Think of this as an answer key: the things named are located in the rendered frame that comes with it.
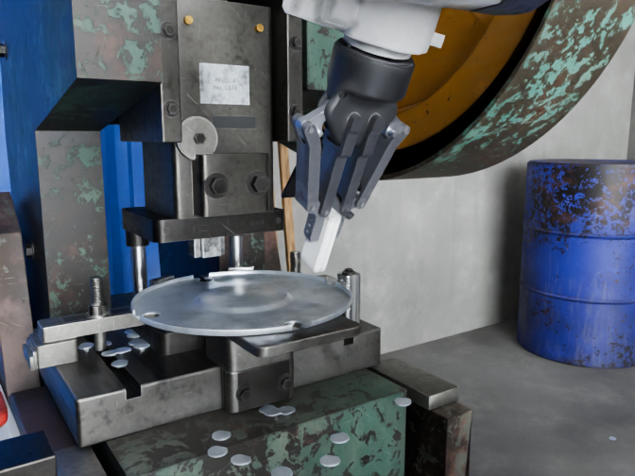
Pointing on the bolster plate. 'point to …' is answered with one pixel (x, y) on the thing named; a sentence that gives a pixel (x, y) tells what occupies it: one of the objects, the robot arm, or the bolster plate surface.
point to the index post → (351, 293)
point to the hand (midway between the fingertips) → (320, 237)
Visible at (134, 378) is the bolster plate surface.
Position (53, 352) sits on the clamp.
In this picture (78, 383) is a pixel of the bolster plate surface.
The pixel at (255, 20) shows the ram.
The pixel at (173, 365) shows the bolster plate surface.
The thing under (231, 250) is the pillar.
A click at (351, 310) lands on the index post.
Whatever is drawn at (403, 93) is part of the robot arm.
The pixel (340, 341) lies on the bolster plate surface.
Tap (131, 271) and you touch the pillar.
